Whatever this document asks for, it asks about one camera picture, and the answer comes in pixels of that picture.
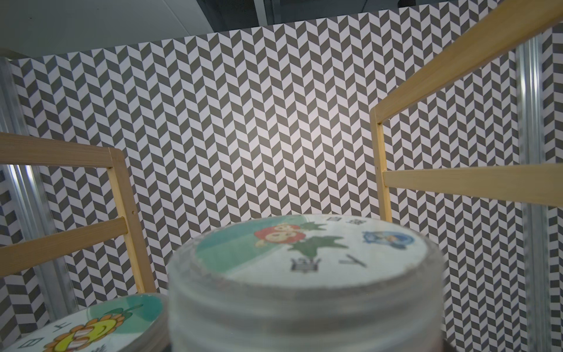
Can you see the sunflower seed jar yellow label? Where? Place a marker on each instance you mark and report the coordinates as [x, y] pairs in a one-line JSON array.
[[132, 323]]

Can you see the jar with strawberry lid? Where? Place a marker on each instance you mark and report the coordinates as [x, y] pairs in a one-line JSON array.
[[307, 282]]

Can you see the bamboo three-tier shelf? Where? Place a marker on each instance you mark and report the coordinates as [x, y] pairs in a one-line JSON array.
[[510, 24]]

